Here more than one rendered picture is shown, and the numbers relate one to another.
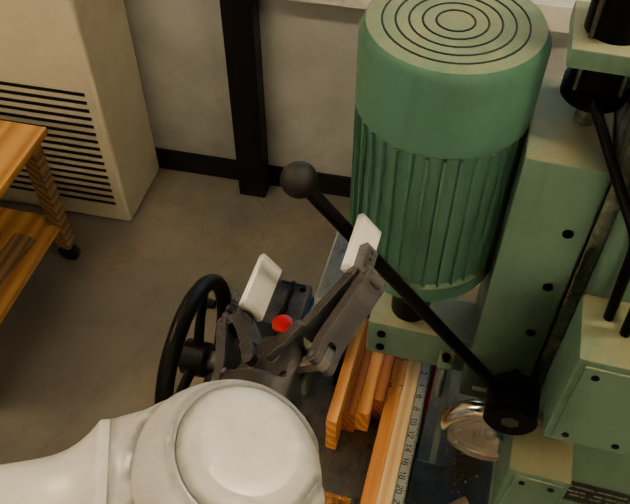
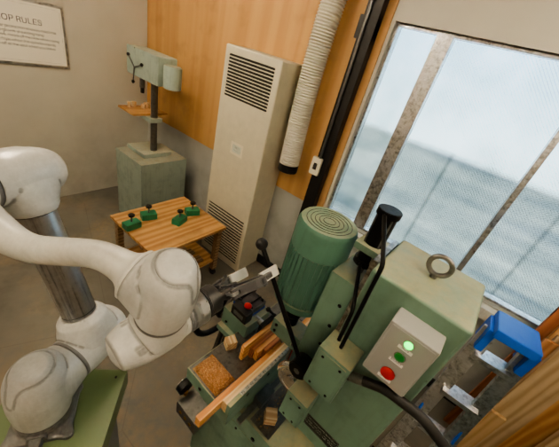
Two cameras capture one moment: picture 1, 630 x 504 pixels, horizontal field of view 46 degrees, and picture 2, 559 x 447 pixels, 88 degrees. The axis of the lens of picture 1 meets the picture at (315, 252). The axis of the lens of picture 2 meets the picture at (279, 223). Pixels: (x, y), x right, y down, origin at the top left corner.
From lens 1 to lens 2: 0.25 m
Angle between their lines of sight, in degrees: 22
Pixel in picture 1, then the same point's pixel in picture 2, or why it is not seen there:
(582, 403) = (317, 367)
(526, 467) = (295, 393)
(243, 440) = (177, 262)
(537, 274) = (326, 318)
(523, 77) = (338, 243)
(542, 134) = (342, 268)
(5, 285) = not seen: hidden behind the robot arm
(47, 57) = (239, 207)
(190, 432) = (165, 251)
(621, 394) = (330, 369)
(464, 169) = (313, 266)
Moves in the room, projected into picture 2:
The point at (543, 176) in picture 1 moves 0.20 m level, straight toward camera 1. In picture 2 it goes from (335, 279) to (282, 309)
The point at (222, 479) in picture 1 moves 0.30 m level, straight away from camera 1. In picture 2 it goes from (163, 264) to (223, 191)
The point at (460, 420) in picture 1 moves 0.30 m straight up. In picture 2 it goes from (283, 366) to (311, 301)
